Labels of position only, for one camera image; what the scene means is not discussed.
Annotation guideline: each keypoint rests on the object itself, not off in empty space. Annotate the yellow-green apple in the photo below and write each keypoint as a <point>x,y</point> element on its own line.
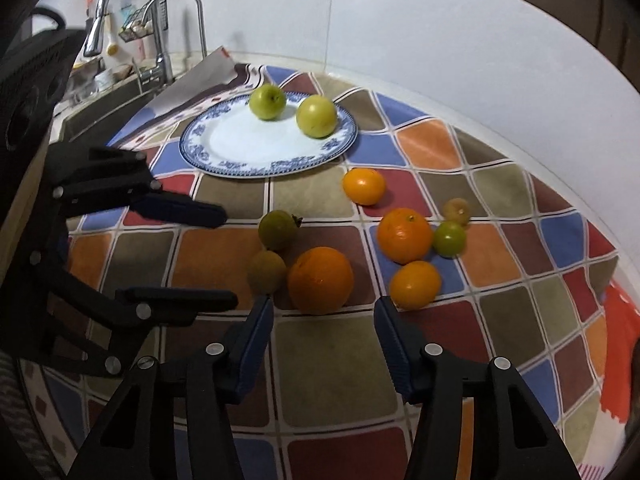
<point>316,116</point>

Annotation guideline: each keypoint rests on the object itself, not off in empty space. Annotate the orange foam mat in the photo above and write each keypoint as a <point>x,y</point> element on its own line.
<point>617,350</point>

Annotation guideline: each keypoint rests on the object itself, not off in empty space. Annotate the large orange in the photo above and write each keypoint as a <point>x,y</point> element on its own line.
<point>320,280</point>

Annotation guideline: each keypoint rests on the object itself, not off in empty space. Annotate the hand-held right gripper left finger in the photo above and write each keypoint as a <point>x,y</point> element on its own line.
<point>255,345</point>

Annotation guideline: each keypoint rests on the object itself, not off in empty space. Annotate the chrome gooseneck faucet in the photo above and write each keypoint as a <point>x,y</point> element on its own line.
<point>202,30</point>

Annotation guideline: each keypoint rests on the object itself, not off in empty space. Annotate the brownish yellow persimmon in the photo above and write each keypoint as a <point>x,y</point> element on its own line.
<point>266,271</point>

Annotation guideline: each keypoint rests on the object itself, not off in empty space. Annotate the white folded sheet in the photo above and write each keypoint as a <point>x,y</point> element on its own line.
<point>200,77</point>

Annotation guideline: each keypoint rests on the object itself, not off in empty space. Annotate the blue patterned white plate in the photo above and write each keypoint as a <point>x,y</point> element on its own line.
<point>240,135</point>

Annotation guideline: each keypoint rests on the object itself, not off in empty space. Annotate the steel kitchen sink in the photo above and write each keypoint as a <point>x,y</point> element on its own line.
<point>100,110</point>

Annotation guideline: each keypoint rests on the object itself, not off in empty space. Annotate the small orange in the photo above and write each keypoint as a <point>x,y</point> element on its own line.
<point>364,186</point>
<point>415,285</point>

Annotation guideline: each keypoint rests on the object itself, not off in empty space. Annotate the colourful checkered tablecloth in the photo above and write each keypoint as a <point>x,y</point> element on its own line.
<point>320,360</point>

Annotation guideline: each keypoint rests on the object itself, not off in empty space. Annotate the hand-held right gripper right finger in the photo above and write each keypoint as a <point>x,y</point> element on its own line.
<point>392,350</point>

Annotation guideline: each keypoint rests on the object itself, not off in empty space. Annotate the small green apple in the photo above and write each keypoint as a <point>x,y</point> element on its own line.
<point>267,101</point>

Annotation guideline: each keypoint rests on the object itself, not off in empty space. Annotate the medium orange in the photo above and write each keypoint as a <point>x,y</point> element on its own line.
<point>405,235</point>

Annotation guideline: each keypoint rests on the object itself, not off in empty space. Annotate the small brownish round fruit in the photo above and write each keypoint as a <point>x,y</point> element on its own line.
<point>456,210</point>

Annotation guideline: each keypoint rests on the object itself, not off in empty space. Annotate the chrome pull-down faucet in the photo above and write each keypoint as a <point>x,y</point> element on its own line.
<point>162,50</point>

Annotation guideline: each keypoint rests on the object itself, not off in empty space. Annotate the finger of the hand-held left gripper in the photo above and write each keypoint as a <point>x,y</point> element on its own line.
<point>175,302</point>
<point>195,212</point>

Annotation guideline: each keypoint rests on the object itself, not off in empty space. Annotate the grey patterned cloth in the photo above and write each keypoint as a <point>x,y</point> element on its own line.
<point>25,410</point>

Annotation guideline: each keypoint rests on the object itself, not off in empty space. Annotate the small green round fruit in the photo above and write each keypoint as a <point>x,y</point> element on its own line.
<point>450,238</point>

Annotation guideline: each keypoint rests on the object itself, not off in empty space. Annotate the green persimmon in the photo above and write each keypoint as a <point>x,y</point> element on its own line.
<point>277,231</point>

